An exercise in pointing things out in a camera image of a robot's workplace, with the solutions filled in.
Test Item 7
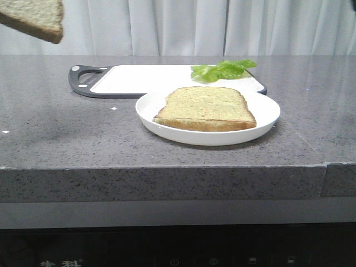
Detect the bread slice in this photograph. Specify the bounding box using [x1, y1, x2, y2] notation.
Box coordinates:
[152, 86, 257, 132]
[1, 0, 64, 44]

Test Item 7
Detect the white grey-rimmed cutting board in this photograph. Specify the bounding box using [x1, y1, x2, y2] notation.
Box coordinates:
[68, 65, 267, 98]

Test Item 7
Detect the white round plate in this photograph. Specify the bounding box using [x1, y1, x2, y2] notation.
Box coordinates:
[135, 90, 281, 146]

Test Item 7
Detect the green lettuce leaf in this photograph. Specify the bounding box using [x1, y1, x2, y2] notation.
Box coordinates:
[191, 59, 257, 83]

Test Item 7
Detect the white curtain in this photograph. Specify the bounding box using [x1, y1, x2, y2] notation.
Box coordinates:
[1, 1, 355, 56]

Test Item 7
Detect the black appliance under counter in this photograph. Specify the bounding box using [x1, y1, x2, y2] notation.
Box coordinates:
[1, 223, 355, 266]

